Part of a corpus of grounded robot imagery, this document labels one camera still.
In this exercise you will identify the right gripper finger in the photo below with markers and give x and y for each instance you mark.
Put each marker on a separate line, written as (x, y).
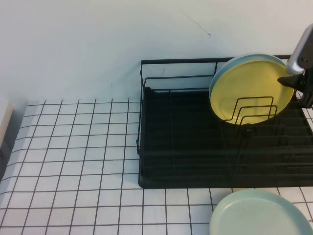
(294, 81)
(307, 98)

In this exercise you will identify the right gripper silver black body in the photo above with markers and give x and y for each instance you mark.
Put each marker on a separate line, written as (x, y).
(296, 61)

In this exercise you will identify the yellow plate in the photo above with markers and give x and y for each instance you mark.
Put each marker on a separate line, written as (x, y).
(244, 83)

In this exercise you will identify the light blue plate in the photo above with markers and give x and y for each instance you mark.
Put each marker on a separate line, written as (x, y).
(254, 56)

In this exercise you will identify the mint green plate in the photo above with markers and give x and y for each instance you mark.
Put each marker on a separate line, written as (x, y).
(256, 215)

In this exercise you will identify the white grid pattern tablecloth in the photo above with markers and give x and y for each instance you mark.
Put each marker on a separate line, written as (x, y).
(73, 147)

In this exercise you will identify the beige side board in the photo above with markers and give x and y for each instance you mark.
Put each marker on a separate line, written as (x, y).
(5, 122)

